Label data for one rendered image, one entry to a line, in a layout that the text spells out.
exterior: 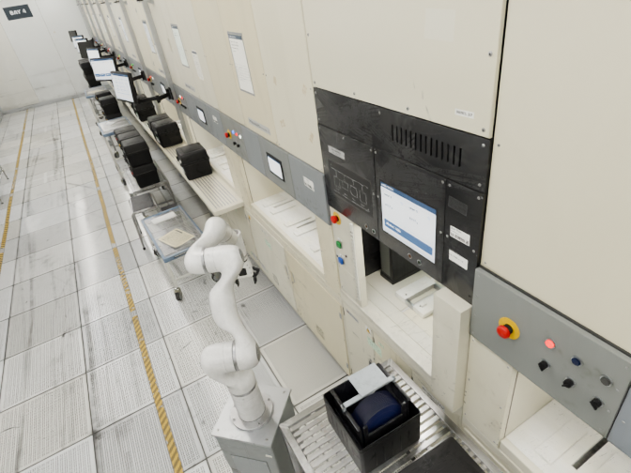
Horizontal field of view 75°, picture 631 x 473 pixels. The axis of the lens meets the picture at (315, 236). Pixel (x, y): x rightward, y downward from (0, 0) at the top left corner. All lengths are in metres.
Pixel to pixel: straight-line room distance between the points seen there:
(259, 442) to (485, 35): 1.64
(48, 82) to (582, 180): 14.40
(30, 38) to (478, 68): 14.06
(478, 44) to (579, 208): 0.43
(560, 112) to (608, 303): 0.43
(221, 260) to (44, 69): 13.39
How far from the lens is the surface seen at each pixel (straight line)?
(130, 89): 4.36
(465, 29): 1.11
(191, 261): 1.64
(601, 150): 0.98
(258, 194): 3.34
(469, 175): 1.19
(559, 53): 0.99
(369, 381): 1.60
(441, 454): 1.72
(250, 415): 1.93
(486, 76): 1.08
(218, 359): 1.68
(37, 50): 14.72
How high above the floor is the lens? 2.37
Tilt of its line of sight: 33 degrees down
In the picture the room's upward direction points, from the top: 9 degrees counter-clockwise
